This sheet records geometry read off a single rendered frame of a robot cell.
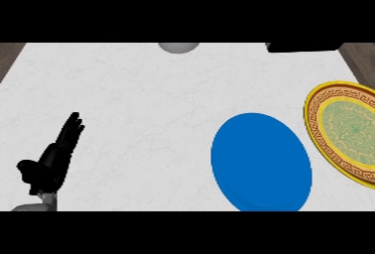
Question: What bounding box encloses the blue plate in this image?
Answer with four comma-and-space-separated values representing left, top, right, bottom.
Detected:
210, 112, 313, 212

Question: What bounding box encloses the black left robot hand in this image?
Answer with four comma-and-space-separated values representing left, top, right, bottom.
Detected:
17, 111, 87, 196

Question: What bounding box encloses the grey round object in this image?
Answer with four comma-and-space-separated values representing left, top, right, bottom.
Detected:
157, 43, 201, 55

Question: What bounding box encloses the yellow patterned plate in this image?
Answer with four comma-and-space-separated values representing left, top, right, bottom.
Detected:
303, 80, 375, 191

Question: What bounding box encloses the black appliance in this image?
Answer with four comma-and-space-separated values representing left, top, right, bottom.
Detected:
266, 43, 346, 54

